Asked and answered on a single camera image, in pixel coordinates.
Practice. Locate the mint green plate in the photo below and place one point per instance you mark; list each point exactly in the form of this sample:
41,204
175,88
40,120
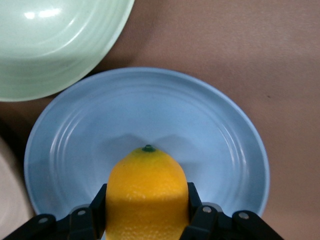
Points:
45,42

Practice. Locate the blue plate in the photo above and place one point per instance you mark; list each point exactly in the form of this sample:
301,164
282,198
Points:
155,112

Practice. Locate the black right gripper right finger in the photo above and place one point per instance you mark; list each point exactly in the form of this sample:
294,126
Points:
207,220

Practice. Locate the yellow lemon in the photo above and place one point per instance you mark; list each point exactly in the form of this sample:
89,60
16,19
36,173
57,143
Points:
146,195

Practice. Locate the brown table cover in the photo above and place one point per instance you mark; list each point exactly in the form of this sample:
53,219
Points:
237,50

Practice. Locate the beige plate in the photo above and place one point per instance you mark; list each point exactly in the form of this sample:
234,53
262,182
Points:
12,190

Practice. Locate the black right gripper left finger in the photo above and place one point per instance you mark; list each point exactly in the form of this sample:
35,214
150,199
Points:
82,220

